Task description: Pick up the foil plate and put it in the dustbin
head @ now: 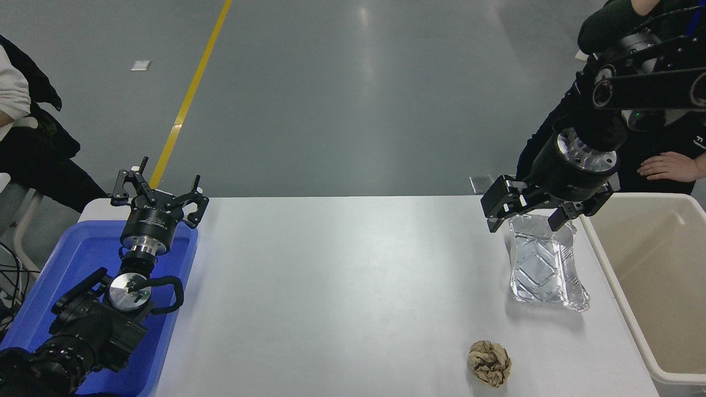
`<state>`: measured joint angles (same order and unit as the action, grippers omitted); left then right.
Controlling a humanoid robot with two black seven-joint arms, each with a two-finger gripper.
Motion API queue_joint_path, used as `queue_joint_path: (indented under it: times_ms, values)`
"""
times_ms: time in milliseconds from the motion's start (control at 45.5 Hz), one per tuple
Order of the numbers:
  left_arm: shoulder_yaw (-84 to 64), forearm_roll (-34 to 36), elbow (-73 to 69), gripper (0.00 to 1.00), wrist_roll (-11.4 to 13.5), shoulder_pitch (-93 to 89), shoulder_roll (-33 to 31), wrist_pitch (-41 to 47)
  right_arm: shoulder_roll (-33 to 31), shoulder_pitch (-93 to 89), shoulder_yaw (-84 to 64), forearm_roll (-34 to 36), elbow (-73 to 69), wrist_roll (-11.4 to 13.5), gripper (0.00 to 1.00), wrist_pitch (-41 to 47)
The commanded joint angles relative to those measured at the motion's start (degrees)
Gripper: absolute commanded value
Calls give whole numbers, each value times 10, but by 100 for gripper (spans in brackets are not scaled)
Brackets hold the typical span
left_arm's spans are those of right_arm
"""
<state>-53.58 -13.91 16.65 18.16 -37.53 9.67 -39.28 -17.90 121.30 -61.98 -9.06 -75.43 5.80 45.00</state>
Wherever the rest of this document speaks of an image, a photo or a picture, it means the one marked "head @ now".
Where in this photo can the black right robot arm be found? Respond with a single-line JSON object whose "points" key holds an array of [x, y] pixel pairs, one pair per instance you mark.
{"points": [[651, 88]]}

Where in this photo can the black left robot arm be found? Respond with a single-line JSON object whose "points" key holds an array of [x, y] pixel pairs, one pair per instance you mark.
{"points": [[94, 325]]}

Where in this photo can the grey metal floor plate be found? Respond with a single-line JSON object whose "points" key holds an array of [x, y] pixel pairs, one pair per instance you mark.
{"points": [[479, 184]]}

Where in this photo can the crumpled tan paper ball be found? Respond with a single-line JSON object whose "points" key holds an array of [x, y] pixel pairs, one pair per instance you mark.
{"points": [[490, 363]]}

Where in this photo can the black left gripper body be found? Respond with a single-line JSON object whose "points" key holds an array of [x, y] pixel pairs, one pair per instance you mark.
{"points": [[151, 220]]}

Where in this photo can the white chair frame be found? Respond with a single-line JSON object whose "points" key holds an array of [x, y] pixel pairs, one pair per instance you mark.
{"points": [[25, 220]]}

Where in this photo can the silver foil tray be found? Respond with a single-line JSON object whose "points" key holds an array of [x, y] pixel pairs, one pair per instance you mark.
{"points": [[543, 270]]}

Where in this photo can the seated person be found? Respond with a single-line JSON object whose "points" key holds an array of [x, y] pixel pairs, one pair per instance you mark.
{"points": [[33, 157]]}

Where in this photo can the large pale plastic bin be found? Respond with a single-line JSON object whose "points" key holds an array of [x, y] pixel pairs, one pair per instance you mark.
{"points": [[662, 270]]}

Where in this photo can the person's left hand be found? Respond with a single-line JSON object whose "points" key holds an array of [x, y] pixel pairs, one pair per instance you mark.
{"points": [[675, 166]]}

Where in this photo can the blue plastic tray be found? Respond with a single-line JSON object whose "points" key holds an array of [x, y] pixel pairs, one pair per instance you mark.
{"points": [[83, 248]]}

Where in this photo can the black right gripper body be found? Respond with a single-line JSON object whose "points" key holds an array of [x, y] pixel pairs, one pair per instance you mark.
{"points": [[557, 176]]}

